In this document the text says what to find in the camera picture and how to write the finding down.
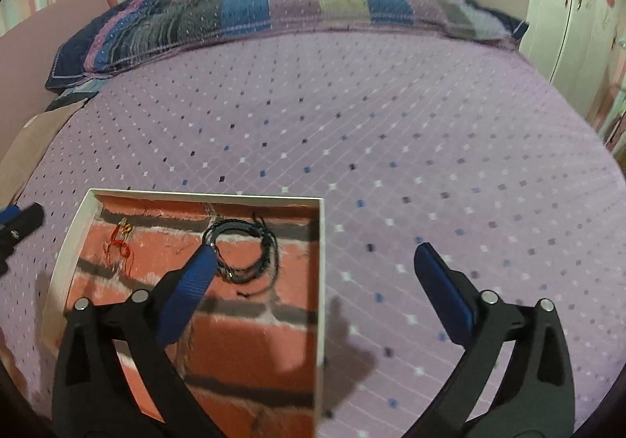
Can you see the purple diamond pattern bedspread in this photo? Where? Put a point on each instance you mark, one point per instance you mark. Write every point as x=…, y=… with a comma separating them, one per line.
x=407, y=139

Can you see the pink padded headboard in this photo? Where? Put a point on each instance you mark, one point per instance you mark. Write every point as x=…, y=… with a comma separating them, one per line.
x=27, y=54

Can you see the white shallow jewelry box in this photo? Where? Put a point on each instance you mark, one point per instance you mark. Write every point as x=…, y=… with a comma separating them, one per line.
x=251, y=354

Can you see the striped patchwork pillow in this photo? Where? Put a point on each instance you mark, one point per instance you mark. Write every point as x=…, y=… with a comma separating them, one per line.
x=137, y=32

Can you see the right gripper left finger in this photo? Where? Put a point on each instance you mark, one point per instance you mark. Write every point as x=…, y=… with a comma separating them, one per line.
x=91, y=396

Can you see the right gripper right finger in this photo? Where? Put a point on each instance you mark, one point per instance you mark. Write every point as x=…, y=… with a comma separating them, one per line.
x=536, y=395

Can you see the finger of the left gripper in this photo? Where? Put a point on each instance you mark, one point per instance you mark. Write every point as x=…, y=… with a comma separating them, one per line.
x=26, y=223
x=9, y=213

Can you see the white wardrobe with decals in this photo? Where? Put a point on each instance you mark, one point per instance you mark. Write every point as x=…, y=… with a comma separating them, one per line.
x=569, y=43

